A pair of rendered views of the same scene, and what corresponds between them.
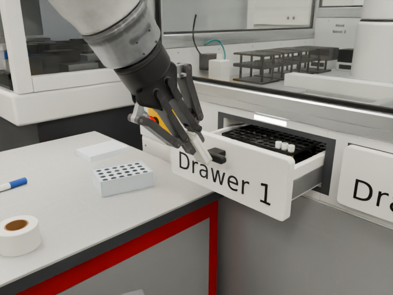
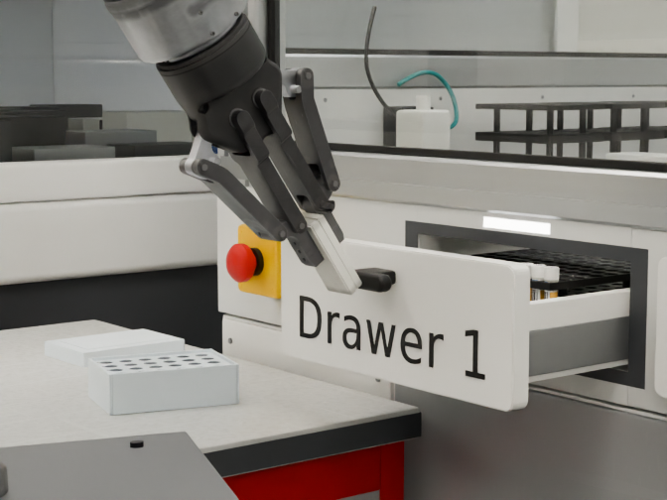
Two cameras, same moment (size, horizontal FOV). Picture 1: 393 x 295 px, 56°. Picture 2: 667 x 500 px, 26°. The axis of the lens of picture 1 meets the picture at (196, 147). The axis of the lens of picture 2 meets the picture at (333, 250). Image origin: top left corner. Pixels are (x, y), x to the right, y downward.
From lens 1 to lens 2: 0.54 m
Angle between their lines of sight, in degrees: 14
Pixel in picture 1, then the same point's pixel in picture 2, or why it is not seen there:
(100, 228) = not seen: hidden behind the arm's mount
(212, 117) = (393, 239)
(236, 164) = (417, 298)
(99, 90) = (113, 214)
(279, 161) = (496, 273)
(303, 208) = (596, 434)
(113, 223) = not seen: hidden behind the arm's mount
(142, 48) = (211, 23)
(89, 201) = (79, 420)
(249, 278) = not seen: outside the picture
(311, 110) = (596, 187)
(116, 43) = (164, 13)
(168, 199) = (271, 422)
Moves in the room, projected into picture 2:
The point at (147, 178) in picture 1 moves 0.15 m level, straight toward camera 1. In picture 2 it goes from (223, 381) to (218, 420)
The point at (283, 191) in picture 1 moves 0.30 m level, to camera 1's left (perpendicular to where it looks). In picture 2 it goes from (508, 338) to (108, 331)
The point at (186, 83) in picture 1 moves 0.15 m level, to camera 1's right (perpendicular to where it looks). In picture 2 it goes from (302, 108) to (502, 108)
